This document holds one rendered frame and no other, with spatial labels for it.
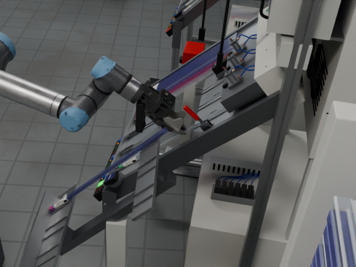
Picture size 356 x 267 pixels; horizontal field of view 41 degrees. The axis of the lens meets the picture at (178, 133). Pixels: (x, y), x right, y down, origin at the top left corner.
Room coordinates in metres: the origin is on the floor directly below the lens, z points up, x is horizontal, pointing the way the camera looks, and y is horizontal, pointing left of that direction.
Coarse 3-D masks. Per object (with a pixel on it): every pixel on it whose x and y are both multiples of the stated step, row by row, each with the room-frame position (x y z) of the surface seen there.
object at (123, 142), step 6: (132, 114) 1.66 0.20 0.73; (132, 120) 1.62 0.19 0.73; (132, 126) 1.59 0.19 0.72; (126, 132) 1.53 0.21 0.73; (126, 138) 1.50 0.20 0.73; (120, 144) 1.45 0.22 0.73; (120, 150) 1.42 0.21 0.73; (114, 156) 1.38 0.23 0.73; (120, 156) 1.39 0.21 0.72; (114, 162) 1.34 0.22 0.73; (108, 174) 1.27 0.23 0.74
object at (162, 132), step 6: (162, 132) 1.09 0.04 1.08; (150, 138) 1.10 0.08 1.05; (156, 138) 1.09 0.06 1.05; (144, 144) 1.09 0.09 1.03; (132, 150) 1.10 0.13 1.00; (138, 150) 1.09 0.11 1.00; (126, 156) 1.09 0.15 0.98; (120, 162) 1.09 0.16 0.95; (108, 168) 1.09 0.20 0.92; (102, 174) 1.09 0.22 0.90; (90, 180) 1.09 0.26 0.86; (96, 180) 1.09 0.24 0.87; (84, 186) 1.09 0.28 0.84; (72, 192) 1.09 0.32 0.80; (78, 192) 1.09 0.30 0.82; (66, 198) 1.08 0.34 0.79; (54, 204) 1.09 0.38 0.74
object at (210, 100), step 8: (256, 24) 1.80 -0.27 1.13; (240, 32) 1.83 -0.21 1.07; (248, 32) 1.77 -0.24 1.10; (256, 32) 1.72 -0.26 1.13; (240, 40) 1.75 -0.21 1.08; (208, 80) 1.57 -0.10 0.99; (216, 80) 1.52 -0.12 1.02; (208, 88) 1.50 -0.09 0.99; (216, 88) 1.46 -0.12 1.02; (208, 96) 1.43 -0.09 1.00; (216, 96) 1.39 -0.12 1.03; (200, 104) 1.41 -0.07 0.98; (208, 104) 1.37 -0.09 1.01; (216, 104) 1.34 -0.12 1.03; (200, 112) 1.35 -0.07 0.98; (208, 112) 1.32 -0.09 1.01; (224, 112) 1.25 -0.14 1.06; (232, 112) 1.22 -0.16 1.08; (216, 120) 1.23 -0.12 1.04; (200, 128) 1.24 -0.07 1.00; (192, 136) 1.22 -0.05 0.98
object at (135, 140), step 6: (150, 120) 1.54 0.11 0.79; (150, 126) 1.49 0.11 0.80; (156, 126) 1.46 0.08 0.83; (132, 132) 1.53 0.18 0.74; (138, 132) 1.50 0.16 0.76; (144, 132) 1.47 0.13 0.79; (132, 138) 1.49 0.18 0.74; (138, 138) 1.45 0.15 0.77; (126, 144) 1.47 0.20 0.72; (132, 144) 1.42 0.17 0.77; (138, 144) 1.41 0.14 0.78; (126, 150) 1.42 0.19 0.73; (132, 156) 1.34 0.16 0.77; (138, 162) 1.27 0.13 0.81; (114, 168) 1.31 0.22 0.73; (120, 168) 1.29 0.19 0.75; (126, 168) 1.28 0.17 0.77; (132, 168) 1.25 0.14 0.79
